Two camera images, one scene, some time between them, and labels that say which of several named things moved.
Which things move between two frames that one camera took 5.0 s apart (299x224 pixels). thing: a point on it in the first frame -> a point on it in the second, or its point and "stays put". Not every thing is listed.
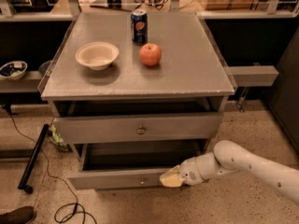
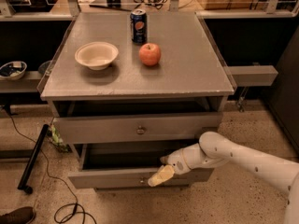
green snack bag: (58, 139) stays put
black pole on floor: (25, 178) stays put
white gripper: (189, 172) -> (176, 160)
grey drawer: (129, 165) stays put
